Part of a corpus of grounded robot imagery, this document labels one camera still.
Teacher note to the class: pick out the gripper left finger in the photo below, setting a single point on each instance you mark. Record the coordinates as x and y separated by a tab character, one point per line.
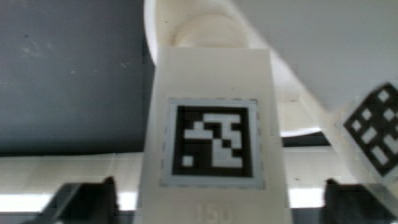
85	204

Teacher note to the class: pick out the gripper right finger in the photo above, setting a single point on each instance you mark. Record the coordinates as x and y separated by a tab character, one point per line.
353	206

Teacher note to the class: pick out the white stool leg with tag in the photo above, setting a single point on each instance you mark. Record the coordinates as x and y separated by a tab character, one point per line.
364	136

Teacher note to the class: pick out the white U-shaped fence wall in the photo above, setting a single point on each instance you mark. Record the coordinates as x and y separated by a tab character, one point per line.
33	176

